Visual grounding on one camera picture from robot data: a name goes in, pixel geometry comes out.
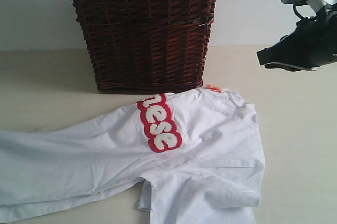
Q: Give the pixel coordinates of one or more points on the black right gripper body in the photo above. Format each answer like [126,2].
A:
[313,42]

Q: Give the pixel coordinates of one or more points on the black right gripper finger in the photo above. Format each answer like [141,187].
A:
[282,53]
[284,66]

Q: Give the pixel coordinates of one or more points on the white t-shirt red lettering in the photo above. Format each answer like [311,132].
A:
[198,154]

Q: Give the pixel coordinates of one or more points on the dark red wicker basket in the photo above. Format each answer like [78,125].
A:
[146,46]

